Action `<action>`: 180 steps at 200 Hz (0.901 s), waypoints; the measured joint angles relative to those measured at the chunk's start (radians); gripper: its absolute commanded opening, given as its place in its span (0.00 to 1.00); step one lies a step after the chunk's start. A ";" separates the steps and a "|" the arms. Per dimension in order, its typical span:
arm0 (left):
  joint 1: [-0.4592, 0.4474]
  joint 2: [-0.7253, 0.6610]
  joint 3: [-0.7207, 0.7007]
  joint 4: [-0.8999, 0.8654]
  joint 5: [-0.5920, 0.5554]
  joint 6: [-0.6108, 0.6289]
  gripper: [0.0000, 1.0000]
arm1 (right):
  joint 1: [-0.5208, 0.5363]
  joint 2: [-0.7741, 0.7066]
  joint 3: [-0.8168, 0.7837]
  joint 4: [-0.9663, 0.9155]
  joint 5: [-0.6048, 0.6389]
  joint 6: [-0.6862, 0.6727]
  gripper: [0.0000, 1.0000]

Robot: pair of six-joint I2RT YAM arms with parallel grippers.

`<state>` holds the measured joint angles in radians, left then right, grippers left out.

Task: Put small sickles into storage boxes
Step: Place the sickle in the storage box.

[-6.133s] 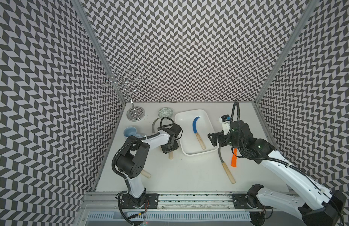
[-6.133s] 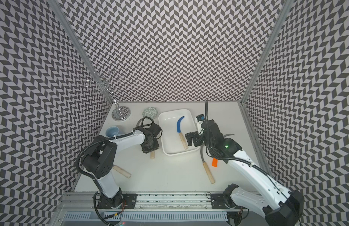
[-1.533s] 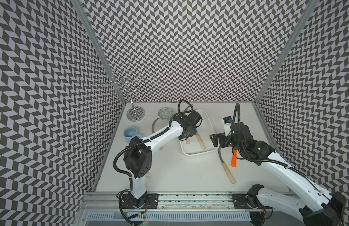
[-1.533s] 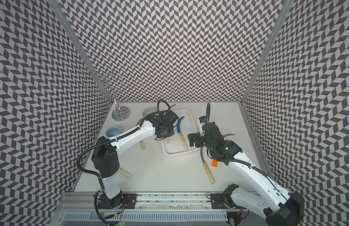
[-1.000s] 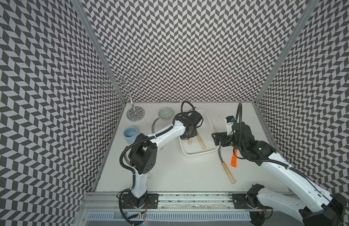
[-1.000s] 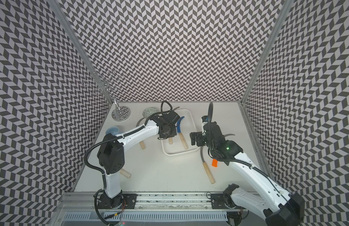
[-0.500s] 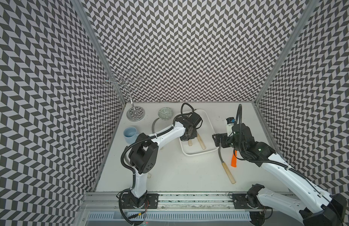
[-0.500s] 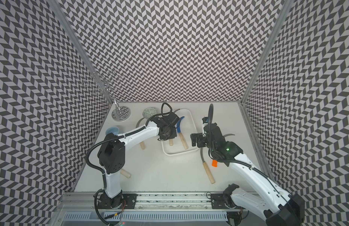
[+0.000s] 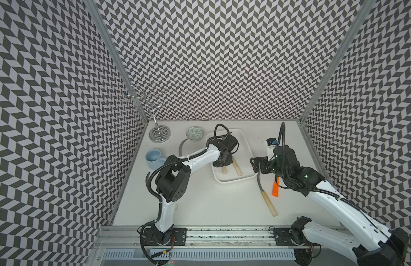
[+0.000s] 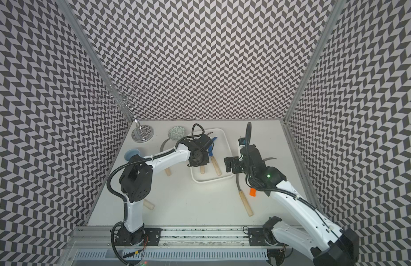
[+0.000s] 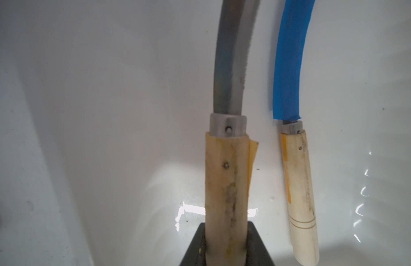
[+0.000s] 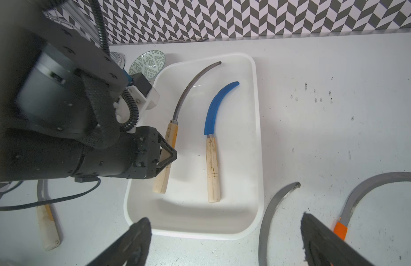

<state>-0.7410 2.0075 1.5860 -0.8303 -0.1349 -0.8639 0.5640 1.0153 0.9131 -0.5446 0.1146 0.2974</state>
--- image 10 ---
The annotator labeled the blue blade wooden handle sickle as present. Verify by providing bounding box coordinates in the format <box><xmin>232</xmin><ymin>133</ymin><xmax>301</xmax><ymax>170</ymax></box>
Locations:
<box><xmin>208</xmin><ymin>137</ymin><xmax>222</xmax><ymax>176</ymax></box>

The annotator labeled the white plastic storage box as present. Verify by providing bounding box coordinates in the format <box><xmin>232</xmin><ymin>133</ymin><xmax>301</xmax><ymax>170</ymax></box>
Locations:
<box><xmin>191</xmin><ymin>128</ymin><xmax>234</xmax><ymax>184</ymax></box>

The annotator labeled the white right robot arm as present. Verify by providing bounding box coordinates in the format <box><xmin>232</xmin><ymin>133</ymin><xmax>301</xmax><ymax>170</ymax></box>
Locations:
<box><xmin>224</xmin><ymin>123</ymin><xmax>359</xmax><ymax>266</ymax></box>

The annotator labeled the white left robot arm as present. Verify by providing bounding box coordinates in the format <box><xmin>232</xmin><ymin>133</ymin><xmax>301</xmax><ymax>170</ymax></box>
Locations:
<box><xmin>106</xmin><ymin>123</ymin><xmax>214</xmax><ymax>246</ymax></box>

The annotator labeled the green patterned ceramic bowl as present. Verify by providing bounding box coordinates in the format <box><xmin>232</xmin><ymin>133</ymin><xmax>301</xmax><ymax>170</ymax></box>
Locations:
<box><xmin>168</xmin><ymin>126</ymin><xmax>186</xmax><ymax>141</ymax></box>

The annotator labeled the light blue plastic cup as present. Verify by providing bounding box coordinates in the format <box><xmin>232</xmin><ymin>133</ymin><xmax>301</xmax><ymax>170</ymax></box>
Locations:
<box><xmin>124</xmin><ymin>149</ymin><xmax>141</xmax><ymax>161</ymax></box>

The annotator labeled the chrome mug tree stand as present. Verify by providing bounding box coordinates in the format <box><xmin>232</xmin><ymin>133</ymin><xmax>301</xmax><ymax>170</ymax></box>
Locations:
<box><xmin>99</xmin><ymin>84</ymin><xmax>154</xmax><ymax>143</ymax></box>

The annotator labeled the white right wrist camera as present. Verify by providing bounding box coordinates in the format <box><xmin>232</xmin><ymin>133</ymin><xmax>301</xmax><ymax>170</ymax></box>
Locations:
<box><xmin>238</xmin><ymin>137</ymin><xmax>246</xmax><ymax>157</ymax></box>

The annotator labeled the orange handle small sickle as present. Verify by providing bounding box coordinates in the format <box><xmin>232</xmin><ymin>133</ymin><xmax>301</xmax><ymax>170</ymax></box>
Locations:
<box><xmin>249</xmin><ymin>157</ymin><xmax>276</xmax><ymax>197</ymax></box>

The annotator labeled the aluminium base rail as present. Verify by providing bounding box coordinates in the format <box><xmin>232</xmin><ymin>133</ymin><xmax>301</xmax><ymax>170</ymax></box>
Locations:
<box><xmin>72</xmin><ymin>225</ymin><xmax>342</xmax><ymax>250</ymax></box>

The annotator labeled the aluminium left corner post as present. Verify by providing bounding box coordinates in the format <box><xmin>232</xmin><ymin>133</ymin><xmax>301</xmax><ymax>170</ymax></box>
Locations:
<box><xmin>55</xmin><ymin>0</ymin><xmax>133</xmax><ymax>122</ymax></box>

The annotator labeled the aluminium corner post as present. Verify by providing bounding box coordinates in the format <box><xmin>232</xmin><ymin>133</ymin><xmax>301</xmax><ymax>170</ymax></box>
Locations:
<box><xmin>283</xmin><ymin>0</ymin><xmax>347</xmax><ymax>123</ymax></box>
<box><xmin>55</xmin><ymin>0</ymin><xmax>133</xmax><ymax>122</ymax></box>

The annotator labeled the aluminium right corner post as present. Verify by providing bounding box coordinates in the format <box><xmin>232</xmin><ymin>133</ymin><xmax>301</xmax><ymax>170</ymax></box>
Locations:
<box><xmin>283</xmin><ymin>0</ymin><xmax>347</xmax><ymax>123</ymax></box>

